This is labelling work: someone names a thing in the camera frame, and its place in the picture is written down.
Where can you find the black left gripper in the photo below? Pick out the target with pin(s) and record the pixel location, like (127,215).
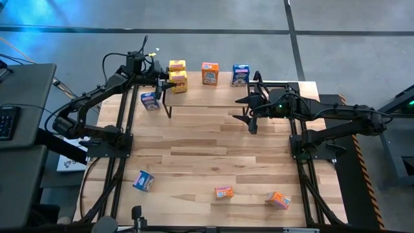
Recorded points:
(153,74)

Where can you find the yellow Corn Pops cereal box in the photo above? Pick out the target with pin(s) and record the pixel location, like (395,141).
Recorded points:
(179,81)
(177,64)

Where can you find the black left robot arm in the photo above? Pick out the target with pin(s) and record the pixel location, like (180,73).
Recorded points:
(97,94)

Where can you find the grey desk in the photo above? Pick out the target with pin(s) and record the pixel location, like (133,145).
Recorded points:
(29,97)
(19,184)

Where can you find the grey and blue office chair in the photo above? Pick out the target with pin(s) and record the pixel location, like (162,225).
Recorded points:
(105,226)

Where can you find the black hazard-striped floor platform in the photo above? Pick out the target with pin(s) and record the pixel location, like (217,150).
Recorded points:
(343,181)

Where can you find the orange Mini Wheats cereal box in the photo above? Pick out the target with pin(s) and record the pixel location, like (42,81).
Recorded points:
(210,74)
(224,193)
(278,200)

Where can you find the wooden shelf with black legs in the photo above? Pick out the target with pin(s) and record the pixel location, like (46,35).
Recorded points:
(207,95)

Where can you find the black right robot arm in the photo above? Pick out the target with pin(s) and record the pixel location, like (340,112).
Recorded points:
(339,111)

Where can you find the white printed cardboard box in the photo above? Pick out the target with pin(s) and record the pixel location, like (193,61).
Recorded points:
(69,163)

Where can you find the black aluminium table frame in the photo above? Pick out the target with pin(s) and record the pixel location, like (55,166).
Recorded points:
(281,85)

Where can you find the dark metal cart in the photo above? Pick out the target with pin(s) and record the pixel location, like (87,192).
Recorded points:
(398,155)

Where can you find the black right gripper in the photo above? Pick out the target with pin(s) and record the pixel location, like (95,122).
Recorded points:
(265,103)

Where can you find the black table-level camera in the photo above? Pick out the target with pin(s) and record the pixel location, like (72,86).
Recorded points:
(138,215)

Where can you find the black computer keyboard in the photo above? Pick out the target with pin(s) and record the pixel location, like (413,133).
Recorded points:
(7,123)

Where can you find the blue Frosted Flakes cereal box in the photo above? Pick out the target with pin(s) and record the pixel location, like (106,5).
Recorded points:
(240,76)
(150,101)
(143,181)

